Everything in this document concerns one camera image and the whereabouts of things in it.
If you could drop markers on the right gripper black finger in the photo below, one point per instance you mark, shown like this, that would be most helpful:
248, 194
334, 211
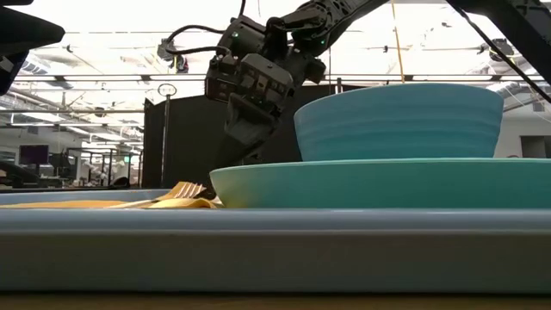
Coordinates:
249, 129

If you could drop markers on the blue ribbed bowl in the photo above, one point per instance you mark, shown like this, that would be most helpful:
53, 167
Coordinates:
400, 125

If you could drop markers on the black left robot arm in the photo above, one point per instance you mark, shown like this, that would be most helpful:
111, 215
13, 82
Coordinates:
21, 30

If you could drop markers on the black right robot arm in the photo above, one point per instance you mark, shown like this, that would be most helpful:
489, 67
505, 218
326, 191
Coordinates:
336, 13

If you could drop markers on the blue plastic tray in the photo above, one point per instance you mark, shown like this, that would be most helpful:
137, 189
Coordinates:
258, 249

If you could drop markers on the teal plate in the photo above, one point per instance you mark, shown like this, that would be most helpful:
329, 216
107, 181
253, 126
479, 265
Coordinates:
366, 185

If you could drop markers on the dark computer monitor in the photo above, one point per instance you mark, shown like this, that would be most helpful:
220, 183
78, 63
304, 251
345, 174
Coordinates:
33, 154

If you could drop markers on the small black ceiling device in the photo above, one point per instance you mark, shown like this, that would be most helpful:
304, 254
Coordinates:
501, 45

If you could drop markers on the horizontal metal rail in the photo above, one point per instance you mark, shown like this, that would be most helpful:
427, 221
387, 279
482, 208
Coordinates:
64, 111
107, 78

